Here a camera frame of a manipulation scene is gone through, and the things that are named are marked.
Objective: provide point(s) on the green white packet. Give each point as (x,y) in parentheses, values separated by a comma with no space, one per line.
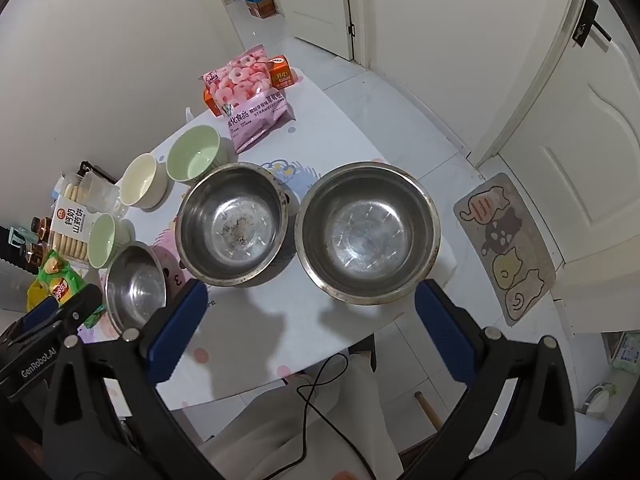
(627,352)

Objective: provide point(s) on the pink snack bag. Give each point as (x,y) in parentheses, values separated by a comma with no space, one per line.
(250,105)

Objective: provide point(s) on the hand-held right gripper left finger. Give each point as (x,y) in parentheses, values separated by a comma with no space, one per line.
(180,330)

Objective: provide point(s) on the white panel door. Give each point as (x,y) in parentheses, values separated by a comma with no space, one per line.
(565,135)

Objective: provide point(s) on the clear plastic container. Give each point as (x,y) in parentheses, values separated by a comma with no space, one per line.
(100,190)

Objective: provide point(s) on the green chips bag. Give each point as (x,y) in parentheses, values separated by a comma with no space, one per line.
(55,285)

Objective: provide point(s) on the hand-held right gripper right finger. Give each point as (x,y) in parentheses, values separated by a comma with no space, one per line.
(445,332)

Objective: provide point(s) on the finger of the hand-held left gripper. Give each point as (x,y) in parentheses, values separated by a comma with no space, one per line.
(75,305)

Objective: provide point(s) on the cream ribbed bowl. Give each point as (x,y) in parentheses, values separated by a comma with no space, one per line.
(140,180)

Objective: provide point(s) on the large stained steel bowl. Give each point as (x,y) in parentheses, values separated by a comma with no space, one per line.
(235,225)

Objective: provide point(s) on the white round object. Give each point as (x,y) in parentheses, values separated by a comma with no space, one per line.
(597,397)

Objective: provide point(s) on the cardboard box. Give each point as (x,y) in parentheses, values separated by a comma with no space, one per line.
(262,9)

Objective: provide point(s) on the white inner door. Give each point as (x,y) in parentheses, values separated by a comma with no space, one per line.
(315,0)

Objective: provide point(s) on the large green ribbed bowl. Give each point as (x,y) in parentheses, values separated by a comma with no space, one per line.
(192,157)

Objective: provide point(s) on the brown small bottle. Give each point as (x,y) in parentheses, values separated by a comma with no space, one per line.
(37,225)

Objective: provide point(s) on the small green ribbed bowl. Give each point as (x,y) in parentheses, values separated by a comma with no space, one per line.
(102,240)

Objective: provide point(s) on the biscuit packet with white label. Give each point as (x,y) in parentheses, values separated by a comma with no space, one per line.
(75,222)

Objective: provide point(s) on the cartoon animal floor mat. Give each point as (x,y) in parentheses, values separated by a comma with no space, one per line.
(505,245)

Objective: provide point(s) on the small steel bowl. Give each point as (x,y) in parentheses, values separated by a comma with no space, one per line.
(135,285)

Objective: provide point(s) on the cartoon printed tablecloth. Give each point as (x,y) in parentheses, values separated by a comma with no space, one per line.
(300,325)

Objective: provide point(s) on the person's white trousers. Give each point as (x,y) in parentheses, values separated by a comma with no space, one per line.
(280,435)

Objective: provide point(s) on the orange carton box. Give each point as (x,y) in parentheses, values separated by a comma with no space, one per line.
(282,72)

